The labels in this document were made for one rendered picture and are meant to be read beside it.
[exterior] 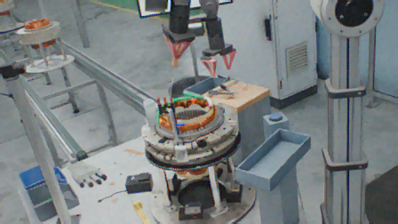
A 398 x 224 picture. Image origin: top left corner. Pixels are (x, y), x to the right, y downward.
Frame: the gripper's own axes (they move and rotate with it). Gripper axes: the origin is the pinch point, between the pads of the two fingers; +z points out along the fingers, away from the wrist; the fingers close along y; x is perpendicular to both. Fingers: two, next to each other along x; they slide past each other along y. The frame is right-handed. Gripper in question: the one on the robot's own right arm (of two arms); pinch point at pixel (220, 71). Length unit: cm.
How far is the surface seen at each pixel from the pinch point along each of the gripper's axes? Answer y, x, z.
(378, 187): -109, 10, 116
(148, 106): 34.3, 0.6, -0.5
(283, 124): 0.2, 27.4, 15.5
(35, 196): 67, -43, 34
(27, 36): -7, -209, 6
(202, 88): -5.9, -19.5, 12.9
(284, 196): 23, 44, 24
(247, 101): -0.8, 10.7, 10.7
